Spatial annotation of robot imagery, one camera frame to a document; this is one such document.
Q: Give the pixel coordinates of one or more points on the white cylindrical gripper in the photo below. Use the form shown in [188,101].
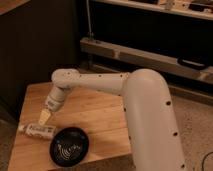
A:
[54,101]

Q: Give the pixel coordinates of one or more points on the white plastic bottle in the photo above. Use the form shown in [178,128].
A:
[37,130]

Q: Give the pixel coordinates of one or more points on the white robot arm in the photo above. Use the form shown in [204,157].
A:
[152,126]

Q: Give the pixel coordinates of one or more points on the black ceramic bowl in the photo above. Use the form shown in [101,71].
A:
[69,147]

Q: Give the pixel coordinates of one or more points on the wooden table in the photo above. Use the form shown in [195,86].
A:
[99,114]

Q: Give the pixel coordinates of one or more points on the vertical metal pole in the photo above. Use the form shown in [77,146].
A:
[90,32]

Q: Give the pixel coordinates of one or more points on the black handle on rail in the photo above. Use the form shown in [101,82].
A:
[192,65]

